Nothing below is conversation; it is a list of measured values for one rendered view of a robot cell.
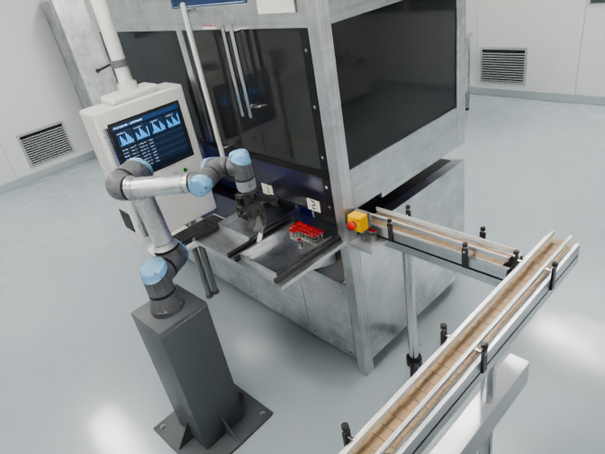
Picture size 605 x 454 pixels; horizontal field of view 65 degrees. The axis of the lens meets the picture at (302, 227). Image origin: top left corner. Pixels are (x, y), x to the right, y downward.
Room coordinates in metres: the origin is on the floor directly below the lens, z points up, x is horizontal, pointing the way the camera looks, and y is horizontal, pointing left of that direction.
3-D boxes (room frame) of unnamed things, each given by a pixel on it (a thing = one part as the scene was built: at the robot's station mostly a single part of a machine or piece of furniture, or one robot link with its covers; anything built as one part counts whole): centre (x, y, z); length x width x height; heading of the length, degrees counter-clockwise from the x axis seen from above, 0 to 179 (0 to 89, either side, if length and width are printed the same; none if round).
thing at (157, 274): (1.73, 0.65, 0.96); 0.13 x 0.12 x 0.14; 160
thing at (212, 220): (2.31, 0.61, 0.82); 0.40 x 0.14 x 0.02; 128
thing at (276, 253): (1.85, 0.09, 0.90); 0.34 x 0.26 x 0.04; 128
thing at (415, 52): (2.14, -0.57, 1.50); 0.85 x 0.01 x 0.59; 128
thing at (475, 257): (1.66, -0.54, 0.92); 0.69 x 0.15 x 0.16; 38
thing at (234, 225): (2.19, 0.21, 0.90); 0.34 x 0.26 x 0.04; 128
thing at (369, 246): (1.82, -0.29, 0.87); 0.14 x 0.13 x 0.02; 128
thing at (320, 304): (2.95, 0.06, 0.44); 2.06 x 1.00 x 0.88; 38
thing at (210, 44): (2.41, 0.25, 1.50); 0.47 x 0.01 x 0.59; 38
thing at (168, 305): (1.72, 0.65, 0.84); 0.15 x 0.15 x 0.10
